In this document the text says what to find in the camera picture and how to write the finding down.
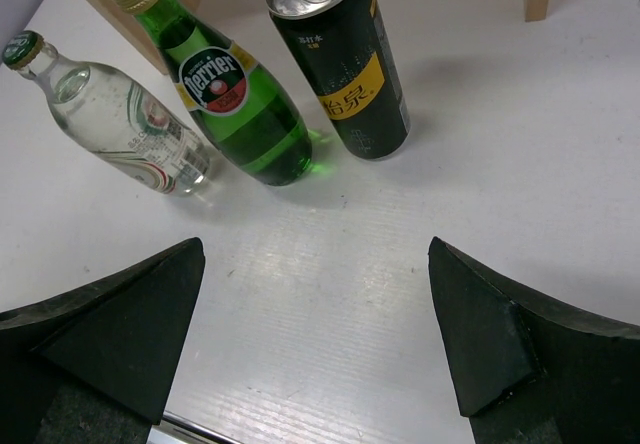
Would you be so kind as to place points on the aluminium front rail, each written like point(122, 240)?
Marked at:
point(175, 429)

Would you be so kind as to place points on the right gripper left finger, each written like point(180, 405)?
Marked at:
point(96, 364)

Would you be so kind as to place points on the green bottle rear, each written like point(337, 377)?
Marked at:
point(237, 104)

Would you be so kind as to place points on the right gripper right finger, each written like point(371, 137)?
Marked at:
point(529, 368)

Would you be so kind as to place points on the black can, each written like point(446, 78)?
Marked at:
point(342, 48)

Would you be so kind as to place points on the clear glass bottle left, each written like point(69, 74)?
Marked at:
point(114, 117)

